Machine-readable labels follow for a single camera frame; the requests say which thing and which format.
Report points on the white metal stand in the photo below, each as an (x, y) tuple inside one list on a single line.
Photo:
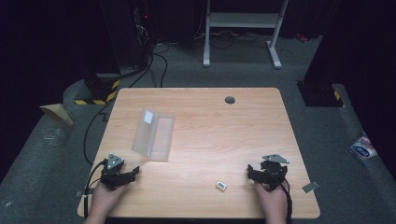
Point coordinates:
[(243, 20)]

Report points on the grey tape strip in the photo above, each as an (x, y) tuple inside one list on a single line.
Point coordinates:
[(310, 186)]

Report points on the round table grommet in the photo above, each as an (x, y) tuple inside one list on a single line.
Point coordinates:
[(229, 100)]

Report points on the beige cardboard piece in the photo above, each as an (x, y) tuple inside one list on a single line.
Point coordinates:
[(57, 113)]

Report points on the white blue tissue packet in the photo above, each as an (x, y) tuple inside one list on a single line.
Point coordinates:
[(363, 147)]

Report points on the clear plastic case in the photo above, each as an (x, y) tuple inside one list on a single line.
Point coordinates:
[(154, 137)]

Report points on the small white clip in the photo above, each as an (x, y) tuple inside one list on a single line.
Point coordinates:
[(221, 185)]

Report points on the person's left hand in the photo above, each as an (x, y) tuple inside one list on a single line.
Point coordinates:
[(104, 199)]

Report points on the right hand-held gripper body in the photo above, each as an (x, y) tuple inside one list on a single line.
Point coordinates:
[(274, 174)]

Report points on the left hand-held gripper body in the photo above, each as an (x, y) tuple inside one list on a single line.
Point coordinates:
[(113, 174)]

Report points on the dark equipment rack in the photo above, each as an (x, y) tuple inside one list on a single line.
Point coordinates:
[(127, 31)]

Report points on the black yellow striped stand base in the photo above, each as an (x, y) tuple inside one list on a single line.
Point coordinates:
[(102, 90)]

